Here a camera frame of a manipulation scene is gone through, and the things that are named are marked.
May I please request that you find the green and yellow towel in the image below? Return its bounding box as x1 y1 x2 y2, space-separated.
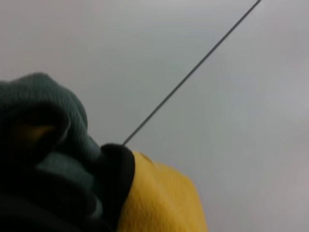
0 72 210 232

